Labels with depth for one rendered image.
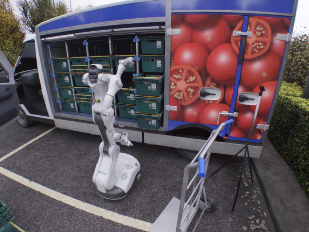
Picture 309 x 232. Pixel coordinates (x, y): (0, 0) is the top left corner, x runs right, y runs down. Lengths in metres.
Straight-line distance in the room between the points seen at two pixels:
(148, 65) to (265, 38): 1.58
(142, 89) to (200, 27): 1.11
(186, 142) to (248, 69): 1.37
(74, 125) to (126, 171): 1.71
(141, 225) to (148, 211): 0.19
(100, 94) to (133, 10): 1.27
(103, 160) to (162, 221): 1.02
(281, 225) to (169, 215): 1.29
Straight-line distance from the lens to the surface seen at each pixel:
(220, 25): 2.17
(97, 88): 1.60
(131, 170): 2.12
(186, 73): 2.16
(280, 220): 2.42
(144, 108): 2.31
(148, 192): 2.32
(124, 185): 2.11
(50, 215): 2.44
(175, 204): 2.21
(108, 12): 2.55
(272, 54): 2.32
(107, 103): 1.42
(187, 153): 2.82
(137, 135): 2.69
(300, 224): 2.53
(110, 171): 1.97
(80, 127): 3.31
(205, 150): 1.00
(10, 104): 4.47
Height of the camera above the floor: 1.79
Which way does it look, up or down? 23 degrees down
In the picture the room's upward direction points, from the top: straight up
